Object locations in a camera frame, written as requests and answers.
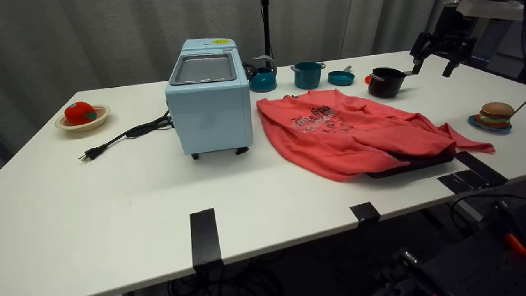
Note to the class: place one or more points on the teal toy kettle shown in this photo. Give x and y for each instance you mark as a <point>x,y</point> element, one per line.
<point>263,81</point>

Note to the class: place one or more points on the small teal bowl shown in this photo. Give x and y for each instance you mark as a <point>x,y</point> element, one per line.
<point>340,78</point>

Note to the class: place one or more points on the toy burger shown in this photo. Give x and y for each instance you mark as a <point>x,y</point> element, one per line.
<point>496,114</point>

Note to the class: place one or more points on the long black tape strip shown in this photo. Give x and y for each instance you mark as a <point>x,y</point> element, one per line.
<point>205,239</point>

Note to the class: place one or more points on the small black tape square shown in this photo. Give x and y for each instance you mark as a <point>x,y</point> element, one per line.
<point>364,213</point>

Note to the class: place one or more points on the beige shallow bowl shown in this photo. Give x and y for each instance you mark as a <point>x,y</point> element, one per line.
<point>100,117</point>

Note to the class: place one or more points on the light blue toaster oven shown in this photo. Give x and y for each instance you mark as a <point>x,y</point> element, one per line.
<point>207,116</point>

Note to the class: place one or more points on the grey curtain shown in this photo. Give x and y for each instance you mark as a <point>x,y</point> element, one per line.
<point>108,38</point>

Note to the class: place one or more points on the small toy vegetable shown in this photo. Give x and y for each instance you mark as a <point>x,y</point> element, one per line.
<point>368,79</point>

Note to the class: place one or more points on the black toy pot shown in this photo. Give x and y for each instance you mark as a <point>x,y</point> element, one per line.
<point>386,84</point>

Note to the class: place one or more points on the red printed shirt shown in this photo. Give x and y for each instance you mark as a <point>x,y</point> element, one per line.
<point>338,137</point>

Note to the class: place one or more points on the teal toy pot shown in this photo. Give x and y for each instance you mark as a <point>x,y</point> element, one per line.
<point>305,76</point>

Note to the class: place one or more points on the small teal plate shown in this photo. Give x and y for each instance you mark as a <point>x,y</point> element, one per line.
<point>475,125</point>

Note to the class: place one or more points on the red toy tomato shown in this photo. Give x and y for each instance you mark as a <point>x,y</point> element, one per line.
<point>80,112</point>

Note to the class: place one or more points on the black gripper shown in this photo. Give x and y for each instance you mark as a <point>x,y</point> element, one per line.
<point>453,33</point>

